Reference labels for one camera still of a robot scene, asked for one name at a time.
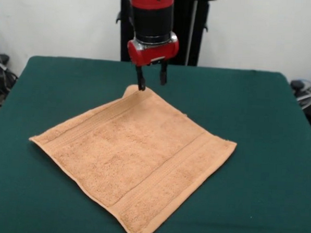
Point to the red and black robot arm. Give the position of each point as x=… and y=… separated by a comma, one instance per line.
x=153, y=17

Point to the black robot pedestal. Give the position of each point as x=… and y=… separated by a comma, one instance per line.
x=191, y=32

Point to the tan terry towel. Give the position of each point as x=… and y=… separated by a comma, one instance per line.
x=132, y=159

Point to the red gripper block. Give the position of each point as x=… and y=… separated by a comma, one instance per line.
x=153, y=53

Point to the dark green table cloth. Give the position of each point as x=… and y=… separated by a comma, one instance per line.
x=259, y=179

